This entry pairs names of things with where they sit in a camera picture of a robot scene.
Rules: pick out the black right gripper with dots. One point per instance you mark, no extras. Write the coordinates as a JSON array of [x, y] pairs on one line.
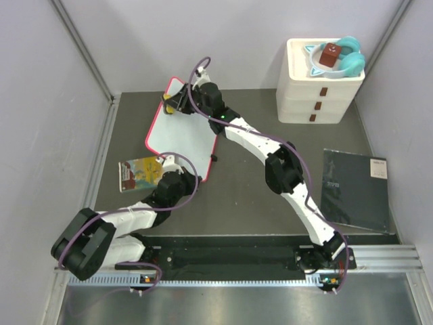
[[185, 100]]

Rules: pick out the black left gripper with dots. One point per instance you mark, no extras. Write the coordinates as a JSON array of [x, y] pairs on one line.
[[190, 179]]

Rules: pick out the yellow whiteboard eraser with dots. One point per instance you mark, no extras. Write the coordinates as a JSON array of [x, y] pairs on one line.
[[167, 108]]

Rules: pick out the pink framed whiteboard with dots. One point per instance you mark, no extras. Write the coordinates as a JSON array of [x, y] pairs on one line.
[[187, 135]]

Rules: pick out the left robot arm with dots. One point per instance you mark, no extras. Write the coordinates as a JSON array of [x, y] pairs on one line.
[[108, 230]]

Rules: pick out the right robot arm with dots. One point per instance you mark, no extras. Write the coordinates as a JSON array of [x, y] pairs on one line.
[[284, 167]]

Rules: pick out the white three drawer unit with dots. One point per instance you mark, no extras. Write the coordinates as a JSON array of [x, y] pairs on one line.
[[302, 99]]

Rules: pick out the brown cube toy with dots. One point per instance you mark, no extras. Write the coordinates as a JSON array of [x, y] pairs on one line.
[[329, 55]]

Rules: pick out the teal cat ear headphones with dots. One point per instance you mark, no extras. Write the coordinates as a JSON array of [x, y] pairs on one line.
[[347, 51]]

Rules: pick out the black book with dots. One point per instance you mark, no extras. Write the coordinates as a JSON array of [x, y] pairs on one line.
[[355, 191]]

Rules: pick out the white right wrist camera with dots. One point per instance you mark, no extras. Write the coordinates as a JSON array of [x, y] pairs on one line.
[[202, 77]]

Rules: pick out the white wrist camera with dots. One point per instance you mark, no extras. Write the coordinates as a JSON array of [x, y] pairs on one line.
[[169, 164], [202, 77]]

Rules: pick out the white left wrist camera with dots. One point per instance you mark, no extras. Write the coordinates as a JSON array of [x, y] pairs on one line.
[[169, 164]]

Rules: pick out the black mounting base plate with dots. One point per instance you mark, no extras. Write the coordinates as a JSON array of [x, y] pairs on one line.
[[179, 252]]

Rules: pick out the white slotted cable duct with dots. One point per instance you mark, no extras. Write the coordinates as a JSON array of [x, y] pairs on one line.
[[146, 280]]

